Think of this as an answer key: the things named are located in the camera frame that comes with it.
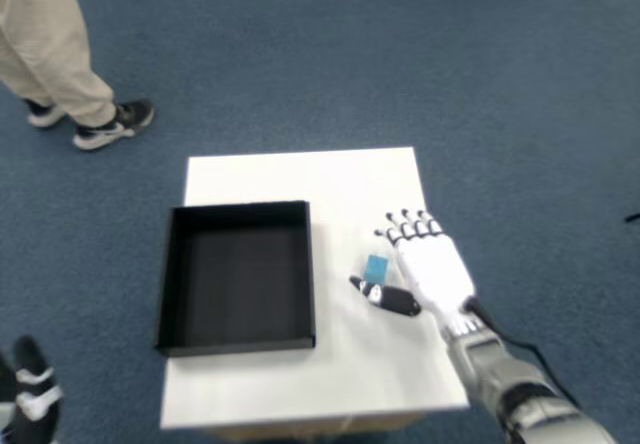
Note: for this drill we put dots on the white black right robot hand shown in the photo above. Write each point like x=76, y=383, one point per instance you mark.
x=435, y=269

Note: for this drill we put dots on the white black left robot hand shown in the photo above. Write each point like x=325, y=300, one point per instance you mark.
x=30, y=399

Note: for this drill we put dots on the small blue cube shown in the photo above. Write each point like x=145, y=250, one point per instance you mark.
x=376, y=269

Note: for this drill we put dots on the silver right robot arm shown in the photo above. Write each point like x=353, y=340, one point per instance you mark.
x=505, y=379

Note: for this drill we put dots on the black open box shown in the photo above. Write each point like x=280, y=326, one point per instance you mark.
x=240, y=284

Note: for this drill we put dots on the white square table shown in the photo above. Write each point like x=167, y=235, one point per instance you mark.
x=325, y=184

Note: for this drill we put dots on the small black floor object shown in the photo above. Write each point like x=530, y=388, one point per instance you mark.
x=633, y=217

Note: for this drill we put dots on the black white sneaker with swoosh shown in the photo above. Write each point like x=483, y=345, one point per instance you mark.
x=115, y=125

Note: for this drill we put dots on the beige trousers of person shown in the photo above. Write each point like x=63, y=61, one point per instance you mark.
x=40, y=29

